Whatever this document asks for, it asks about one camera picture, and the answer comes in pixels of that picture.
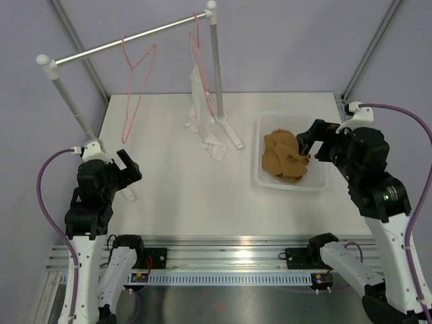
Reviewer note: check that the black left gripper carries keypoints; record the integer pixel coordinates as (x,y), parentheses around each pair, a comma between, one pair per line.
(127,175)

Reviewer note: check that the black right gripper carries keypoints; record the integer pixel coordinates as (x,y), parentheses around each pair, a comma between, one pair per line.
(320,130)

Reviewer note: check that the brown tank top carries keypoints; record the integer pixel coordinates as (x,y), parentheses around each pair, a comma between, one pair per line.
(281,157)

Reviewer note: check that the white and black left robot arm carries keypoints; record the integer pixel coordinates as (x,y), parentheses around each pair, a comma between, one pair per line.
(92,296)

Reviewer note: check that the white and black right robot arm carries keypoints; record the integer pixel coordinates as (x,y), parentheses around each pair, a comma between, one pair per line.
(360,156)

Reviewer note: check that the white tank top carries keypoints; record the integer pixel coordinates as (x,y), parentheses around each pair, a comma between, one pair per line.
(200,119)

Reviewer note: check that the clear plastic basket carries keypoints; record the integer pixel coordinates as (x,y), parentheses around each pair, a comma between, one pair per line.
(316,179)

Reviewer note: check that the silver white clothes rack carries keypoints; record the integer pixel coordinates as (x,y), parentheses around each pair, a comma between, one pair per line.
(51,69)

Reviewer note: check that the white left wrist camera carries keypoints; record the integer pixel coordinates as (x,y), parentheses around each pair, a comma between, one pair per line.
(92,150)

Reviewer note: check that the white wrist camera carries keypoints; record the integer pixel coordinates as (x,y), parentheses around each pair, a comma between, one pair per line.
(359,117)
(92,150)

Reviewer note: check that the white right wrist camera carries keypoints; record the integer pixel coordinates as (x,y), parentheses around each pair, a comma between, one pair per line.
(359,117)

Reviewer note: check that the white slotted cable duct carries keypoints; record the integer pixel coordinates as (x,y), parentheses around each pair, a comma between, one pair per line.
(161,278)

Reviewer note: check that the aluminium mounting rail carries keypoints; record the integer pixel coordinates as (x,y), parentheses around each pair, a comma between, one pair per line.
(225,253)

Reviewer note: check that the pink wire hanger with white top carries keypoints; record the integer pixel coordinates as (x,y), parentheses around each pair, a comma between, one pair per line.
(200,64)

